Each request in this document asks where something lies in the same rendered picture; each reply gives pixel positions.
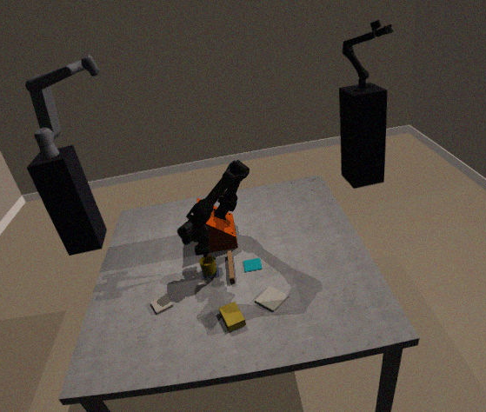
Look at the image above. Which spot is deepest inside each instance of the yellow rectangular block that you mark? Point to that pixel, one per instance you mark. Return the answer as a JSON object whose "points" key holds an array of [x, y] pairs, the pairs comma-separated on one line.
{"points": [[232, 316]]}

